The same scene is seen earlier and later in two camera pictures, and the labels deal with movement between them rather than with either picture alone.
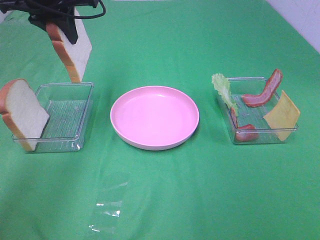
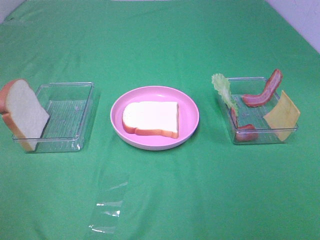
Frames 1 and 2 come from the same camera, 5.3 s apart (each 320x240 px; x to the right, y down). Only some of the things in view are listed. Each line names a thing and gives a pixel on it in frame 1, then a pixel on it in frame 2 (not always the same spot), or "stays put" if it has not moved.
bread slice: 74,56 → 156,118
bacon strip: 255,100 stays put
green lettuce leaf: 222,85 stays put
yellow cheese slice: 283,117 stays put
